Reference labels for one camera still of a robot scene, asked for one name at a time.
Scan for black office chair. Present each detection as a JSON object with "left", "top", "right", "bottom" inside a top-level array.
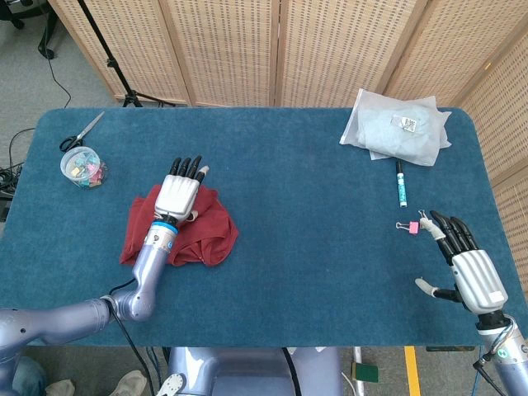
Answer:
[{"left": 0, "top": 0, "right": 57, "bottom": 59}]

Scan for plain white plastic bag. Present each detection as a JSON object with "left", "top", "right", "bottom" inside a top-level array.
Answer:
[{"left": 369, "top": 109, "right": 453, "bottom": 167}]

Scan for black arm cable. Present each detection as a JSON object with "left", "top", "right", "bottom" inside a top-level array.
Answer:
[
  {"left": 107, "top": 278, "right": 157, "bottom": 396},
  {"left": 472, "top": 352, "right": 502, "bottom": 396}
]

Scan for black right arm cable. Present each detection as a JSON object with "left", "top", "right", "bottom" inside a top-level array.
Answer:
[{"left": 472, "top": 352, "right": 502, "bottom": 396}]

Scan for black floor cable bundle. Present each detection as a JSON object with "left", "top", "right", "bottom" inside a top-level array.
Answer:
[{"left": 0, "top": 127, "right": 38, "bottom": 199}]

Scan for grey shoe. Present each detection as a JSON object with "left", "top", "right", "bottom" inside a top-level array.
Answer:
[
  {"left": 45, "top": 379, "right": 76, "bottom": 396},
  {"left": 113, "top": 370, "right": 146, "bottom": 396}
]

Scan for red t-shirt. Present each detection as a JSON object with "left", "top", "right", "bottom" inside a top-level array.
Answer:
[{"left": 119, "top": 184, "right": 240, "bottom": 268}]

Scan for blue jeans leg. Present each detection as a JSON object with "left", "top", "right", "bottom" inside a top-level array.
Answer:
[{"left": 0, "top": 356, "right": 46, "bottom": 396}]

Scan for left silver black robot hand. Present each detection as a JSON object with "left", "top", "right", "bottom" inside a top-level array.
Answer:
[{"left": 153, "top": 155, "right": 210, "bottom": 226}]

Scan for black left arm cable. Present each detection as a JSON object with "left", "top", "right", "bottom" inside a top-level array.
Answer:
[{"left": 107, "top": 278, "right": 157, "bottom": 396}]

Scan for white green marker pen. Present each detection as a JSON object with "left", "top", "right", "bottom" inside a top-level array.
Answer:
[{"left": 395, "top": 160, "right": 409, "bottom": 208}]

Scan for green block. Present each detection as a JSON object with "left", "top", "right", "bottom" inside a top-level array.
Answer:
[{"left": 350, "top": 362, "right": 380, "bottom": 383}]

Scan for white plastic package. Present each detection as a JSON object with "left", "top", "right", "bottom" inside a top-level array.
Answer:
[{"left": 339, "top": 87, "right": 439, "bottom": 160}]

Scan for white pipe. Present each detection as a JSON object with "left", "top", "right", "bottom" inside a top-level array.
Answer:
[{"left": 353, "top": 346, "right": 367, "bottom": 396}]

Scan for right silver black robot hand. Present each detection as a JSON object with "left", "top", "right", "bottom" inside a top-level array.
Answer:
[{"left": 414, "top": 210, "right": 509, "bottom": 327}]

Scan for black tripod stand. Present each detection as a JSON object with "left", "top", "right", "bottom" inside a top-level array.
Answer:
[{"left": 76, "top": 0, "right": 177, "bottom": 108}]

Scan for clear jar of binder clips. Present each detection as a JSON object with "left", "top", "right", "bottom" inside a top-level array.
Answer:
[{"left": 60, "top": 146, "right": 109, "bottom": 191}]

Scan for lavender robot torso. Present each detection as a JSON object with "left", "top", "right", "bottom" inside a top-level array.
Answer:
[{"left": 158, "top": 346, "right": 343, "bottom": 396}]

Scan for black handled scissors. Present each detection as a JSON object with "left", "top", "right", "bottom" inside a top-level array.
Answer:
[{"left": 59, "top": 111, "right": 106, "bottom": 152}]

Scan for blue carpet table cover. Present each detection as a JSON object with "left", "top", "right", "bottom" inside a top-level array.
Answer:
[{"left": 0, "top": 107, "right": 496, "bottom": 347}]

